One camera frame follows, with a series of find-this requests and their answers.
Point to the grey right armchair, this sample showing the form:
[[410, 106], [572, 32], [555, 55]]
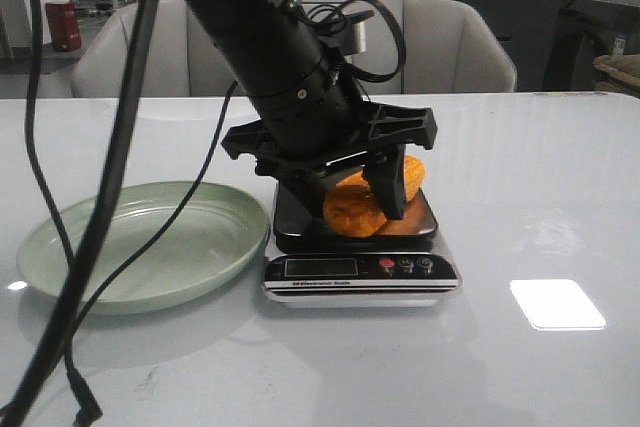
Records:
[[450, 49]]

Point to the orange corn cob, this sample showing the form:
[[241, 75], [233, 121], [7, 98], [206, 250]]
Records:
[[351, 209]]

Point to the grey armchair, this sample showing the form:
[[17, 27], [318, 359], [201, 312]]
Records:
[[182, 60], [450, 49]]

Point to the grey left armchair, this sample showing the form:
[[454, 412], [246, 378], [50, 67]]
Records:
[[182, 60]]

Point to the dark appliance at right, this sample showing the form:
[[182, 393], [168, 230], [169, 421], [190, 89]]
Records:
[[585, 30]]

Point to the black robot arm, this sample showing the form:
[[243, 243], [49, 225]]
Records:
[[313, 122]]

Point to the pale green plate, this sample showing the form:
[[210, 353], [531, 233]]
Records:
[[172, 242]]

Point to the red trash bin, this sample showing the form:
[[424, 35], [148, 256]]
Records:
[[63, 25]]

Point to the black silver kitchen scale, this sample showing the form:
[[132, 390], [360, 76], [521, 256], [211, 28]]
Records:
[[406, 264]]

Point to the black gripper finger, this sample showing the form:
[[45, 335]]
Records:
[[306, 187], [385, 176]]

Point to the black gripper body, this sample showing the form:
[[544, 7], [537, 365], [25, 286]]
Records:
[[297, 152]]

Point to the beige cushion at right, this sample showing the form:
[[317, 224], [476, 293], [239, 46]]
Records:
[[618, 73]]

